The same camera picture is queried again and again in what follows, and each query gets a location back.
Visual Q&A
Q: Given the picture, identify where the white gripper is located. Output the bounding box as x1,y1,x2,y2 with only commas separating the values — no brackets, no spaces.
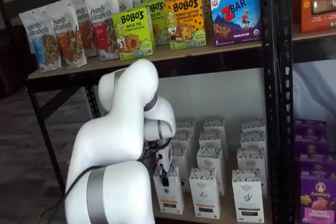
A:
155,145,174,187

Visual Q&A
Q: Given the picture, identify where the white box yellow strip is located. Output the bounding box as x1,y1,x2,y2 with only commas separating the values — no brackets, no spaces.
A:
153,166,185,215

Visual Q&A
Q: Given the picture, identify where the white box pink strip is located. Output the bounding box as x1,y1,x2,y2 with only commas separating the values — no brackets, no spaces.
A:
188,167,221,219

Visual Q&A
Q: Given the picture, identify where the white box green strip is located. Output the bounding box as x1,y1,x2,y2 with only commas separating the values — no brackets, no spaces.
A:
232,168,265,223

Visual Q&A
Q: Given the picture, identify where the purple Annie's box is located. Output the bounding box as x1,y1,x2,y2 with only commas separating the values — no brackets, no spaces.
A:
299,154,336,175
293,119,328,143
295,140,330,162
300,170,336,224

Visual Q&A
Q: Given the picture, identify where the blue Z Bar box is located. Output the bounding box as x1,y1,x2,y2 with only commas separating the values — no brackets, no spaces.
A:
209,0,262,47

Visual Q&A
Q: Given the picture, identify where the white carton patterned top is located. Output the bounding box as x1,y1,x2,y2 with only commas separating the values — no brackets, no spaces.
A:
196,147,226,196
236,147,268,198
241,119,266,133
240,131,266,149
175,120,197,145
171,146,191,192
198,131,226,151
172,131,194,158
204,118,226,133

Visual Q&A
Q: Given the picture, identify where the Purely Elizabeth bag red label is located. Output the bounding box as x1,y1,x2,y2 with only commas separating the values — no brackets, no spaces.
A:
84,0,120,61

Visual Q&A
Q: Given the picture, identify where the Purely Elizabeth bag orange label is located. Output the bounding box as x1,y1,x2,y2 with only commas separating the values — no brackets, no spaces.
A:
48,0,88,69
70,0,99,58

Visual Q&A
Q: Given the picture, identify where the Purely Elizabeth bag blue label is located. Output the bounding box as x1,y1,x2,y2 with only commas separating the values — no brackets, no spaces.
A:
18,7,63,73

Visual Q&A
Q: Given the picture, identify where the dark brown furniture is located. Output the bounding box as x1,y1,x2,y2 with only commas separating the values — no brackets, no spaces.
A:
0,24,36,99

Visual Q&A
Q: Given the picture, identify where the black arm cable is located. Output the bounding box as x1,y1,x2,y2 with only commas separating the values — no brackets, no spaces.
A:
47,165,106,217

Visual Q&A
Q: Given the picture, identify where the black metal shelf frame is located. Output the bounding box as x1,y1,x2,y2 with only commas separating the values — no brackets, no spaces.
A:
274,0,336,224
0,0,280,224

